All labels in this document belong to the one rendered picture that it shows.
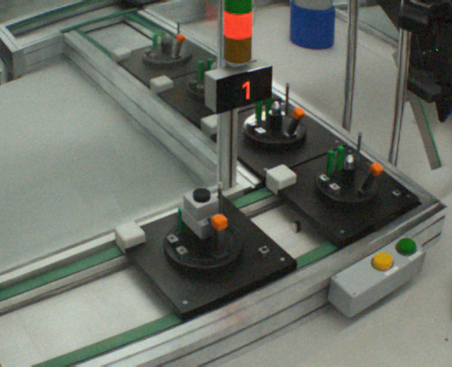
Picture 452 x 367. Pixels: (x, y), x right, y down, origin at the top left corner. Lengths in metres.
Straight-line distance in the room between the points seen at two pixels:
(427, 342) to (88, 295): 0.66
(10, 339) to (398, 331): 0.74
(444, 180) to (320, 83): 0.56
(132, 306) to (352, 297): 0.39
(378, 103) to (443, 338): 0.92
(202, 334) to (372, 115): 1.00
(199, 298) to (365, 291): 0.29
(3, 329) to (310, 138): 0.84
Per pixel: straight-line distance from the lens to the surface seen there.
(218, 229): 1.17
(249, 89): 1.27
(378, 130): 1.87
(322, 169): 1.44
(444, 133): 1.56
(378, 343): 1.27
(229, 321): 1.15
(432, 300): 1.38
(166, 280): 1.21
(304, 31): 2.27
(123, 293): 1.27
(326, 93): 2.01
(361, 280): 1.24
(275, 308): 1.19
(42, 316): 1.24
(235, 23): 1.20
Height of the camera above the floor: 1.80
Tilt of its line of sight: 36 degrees down
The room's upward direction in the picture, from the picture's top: 1 degrees clockwise
